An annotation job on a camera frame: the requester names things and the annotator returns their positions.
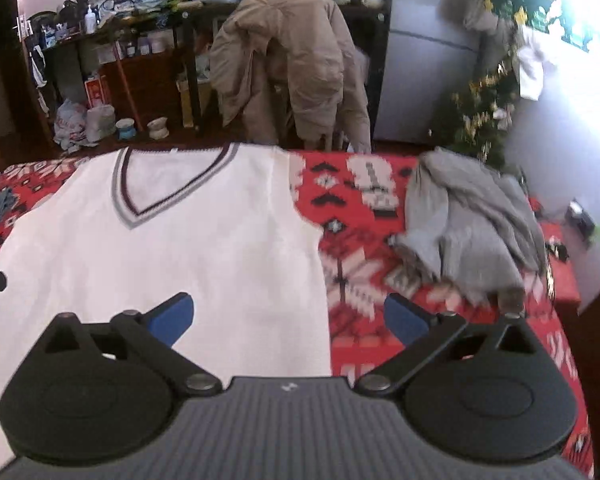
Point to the small christmas tree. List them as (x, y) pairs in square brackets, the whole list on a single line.
[(480, 120)]

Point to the white knitted vest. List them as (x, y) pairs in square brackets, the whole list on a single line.
[(180, 260)]

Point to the red box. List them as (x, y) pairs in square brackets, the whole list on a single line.
[(97, 91)]

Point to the hanging white navy cloth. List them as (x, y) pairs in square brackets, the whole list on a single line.
[(38, 65)]

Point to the silver refrigerator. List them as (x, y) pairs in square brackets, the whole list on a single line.
[(425, 70)]

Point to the grey garment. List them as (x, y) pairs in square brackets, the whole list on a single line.
[(470, 225)]

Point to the dark cluttered desk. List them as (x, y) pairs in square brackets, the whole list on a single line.
[(155, 80)]

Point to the white pump bottle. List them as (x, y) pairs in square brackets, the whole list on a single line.
[(90, 21)]

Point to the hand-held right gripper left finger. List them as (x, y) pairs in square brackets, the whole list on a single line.
[(175, 317)]

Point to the beige jacket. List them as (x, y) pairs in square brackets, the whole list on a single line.
[(310, 60)]

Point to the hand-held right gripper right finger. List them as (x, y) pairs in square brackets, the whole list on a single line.
[(402, 317)]

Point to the yellow paper bag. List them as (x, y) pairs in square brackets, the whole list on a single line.
[(187, 105)]

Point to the red patterned blanket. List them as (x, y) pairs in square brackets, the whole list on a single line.
[(360, 240)]

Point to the plain white bag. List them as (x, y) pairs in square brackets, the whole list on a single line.
[(100, 122)]

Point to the blue white pet bowl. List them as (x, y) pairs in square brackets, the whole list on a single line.
[(125, 129)]

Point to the dark wooden door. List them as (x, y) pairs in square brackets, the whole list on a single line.
[(0, 60)]

